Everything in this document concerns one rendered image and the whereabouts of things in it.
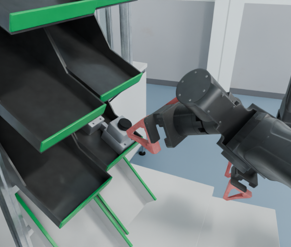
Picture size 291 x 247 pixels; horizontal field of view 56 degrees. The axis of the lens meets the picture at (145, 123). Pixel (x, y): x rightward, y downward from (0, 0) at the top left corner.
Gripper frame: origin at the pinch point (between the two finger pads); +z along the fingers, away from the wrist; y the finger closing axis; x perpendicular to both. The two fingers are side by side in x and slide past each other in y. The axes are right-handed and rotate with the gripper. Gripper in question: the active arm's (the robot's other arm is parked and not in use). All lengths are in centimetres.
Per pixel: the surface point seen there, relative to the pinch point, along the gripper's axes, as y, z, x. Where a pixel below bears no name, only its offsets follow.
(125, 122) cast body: 0.2, 5.4, -0.8
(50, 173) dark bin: 17.5, 11.0, 1.9
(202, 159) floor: -152, 93, 94
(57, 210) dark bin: 21.1, 6.7, 6.9
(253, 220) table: -30, -2, 47
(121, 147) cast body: 2.4, 6.8, 4.1
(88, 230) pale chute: 13.4, 14.7, 19.3
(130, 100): -98, 101, 18
